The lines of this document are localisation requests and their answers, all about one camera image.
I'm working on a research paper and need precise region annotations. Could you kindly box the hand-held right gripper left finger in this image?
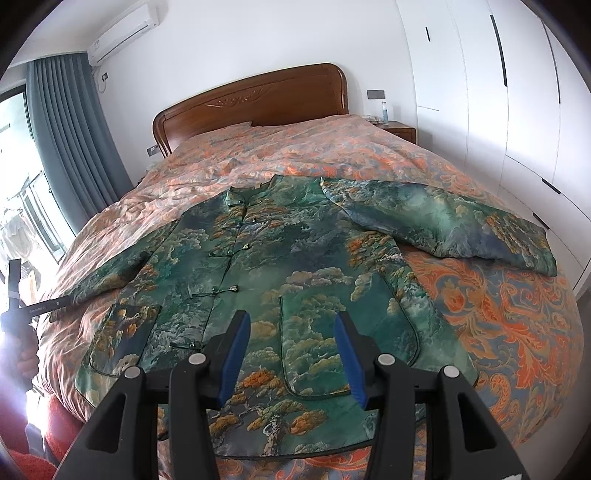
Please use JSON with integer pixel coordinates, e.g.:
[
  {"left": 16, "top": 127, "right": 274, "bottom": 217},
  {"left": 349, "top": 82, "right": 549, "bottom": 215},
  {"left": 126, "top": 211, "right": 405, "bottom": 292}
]
[{"left": 53, "top": 310, "right": 252, "bottom": 480}]

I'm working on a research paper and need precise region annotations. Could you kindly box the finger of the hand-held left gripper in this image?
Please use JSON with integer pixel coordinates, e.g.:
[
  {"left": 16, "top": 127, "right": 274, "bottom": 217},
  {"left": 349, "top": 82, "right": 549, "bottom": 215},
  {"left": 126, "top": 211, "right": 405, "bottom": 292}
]
[{"left": 25, "top": 296, "right": 75, "bottom": 321}]

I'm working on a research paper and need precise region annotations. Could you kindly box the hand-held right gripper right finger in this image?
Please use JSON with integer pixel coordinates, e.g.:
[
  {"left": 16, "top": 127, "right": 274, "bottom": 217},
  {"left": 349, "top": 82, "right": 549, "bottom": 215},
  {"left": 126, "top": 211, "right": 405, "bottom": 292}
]
[{"left": 333, "top": 311, "right": 532, "bottom": 480}]

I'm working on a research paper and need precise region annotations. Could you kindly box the green printed padded jacket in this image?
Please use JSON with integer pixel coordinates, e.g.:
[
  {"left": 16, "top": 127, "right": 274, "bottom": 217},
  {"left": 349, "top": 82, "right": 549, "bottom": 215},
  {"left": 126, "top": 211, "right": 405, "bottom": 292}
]
[{"left": 48, "top": 174, "right": 558, "bottom": 461}]

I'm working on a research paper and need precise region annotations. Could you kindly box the person's left hand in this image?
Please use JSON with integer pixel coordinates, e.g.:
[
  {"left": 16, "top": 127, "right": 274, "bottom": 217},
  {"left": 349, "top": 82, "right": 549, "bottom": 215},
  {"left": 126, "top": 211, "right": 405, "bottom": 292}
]
[{"left": 13, "top": 332, "right": 41, "bottom": 380}]

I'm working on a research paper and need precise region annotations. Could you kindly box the pale hanging laundry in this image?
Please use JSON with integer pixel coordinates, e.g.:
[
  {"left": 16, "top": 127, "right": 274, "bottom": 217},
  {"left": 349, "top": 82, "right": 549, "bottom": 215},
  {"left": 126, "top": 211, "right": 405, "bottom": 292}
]
[{"left": 0, "top": 208, "right": 33, "bottom": 264}]

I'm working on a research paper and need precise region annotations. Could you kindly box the balcony glass door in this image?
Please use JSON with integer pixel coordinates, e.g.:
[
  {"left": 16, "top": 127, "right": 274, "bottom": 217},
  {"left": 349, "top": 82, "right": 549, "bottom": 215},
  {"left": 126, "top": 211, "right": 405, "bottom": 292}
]
[{"left": 0, "top": 90, "right": 77, "bottom": 266}]

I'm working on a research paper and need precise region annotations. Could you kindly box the person's red clothing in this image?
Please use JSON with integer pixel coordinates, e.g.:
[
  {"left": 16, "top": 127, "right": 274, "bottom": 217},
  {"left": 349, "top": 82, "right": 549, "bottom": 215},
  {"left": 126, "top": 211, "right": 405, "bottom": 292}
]
[{"left": 0, "top": 396, "right": 95, "bottom": 480}]

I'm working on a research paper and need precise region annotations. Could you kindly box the grey-blue curtain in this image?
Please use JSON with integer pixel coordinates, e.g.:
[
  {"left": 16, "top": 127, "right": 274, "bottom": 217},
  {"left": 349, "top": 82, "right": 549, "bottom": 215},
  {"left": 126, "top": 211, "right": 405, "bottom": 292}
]
[{"left": 25, "top": 51, "right": 137, "bottom": 209}]

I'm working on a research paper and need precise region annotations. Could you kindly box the orange floral quilt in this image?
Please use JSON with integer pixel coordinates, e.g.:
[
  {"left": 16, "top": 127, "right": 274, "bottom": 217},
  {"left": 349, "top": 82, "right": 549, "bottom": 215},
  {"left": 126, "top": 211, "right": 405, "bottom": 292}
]
[{"left": 34, "top": 113, "right": 585, "bottom": 480}]

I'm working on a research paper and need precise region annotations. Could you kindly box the wooden nightstand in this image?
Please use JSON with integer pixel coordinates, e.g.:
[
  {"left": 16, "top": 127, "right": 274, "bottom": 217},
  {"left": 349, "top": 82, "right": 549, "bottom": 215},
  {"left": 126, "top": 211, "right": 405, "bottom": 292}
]
[{"left": 379, "top": 121, "right": 418, "bottom": 145}]

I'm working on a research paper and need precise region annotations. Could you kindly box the wooden bed headboard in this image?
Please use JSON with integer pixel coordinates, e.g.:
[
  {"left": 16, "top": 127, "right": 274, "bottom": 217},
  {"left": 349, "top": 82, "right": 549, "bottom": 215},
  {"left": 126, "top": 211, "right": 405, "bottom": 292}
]
[{"left": 152, "top": 63, "right": 350, "bottom": 160}]

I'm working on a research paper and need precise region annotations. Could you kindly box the white wardrobe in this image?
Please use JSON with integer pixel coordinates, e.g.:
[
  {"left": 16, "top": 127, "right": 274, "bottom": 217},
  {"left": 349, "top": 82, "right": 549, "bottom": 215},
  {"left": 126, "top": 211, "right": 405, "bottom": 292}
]
[{"left": 396, "top": 0, "right": 591, "bottom": 298}]

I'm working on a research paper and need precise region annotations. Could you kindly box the white air conditioner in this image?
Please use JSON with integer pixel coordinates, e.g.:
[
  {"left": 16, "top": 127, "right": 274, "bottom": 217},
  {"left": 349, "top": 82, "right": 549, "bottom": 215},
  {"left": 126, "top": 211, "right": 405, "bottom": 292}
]
[{"left": 88, "top": 0, "right": 160, "bottom": 66}]

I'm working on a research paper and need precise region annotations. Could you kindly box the long black wardrobe handle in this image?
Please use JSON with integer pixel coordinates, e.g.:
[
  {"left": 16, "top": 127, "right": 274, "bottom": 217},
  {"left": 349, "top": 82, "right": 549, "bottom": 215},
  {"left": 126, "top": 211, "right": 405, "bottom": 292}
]
[{"left": 490, "top": 14, "right": 509, "bottom": 87}]

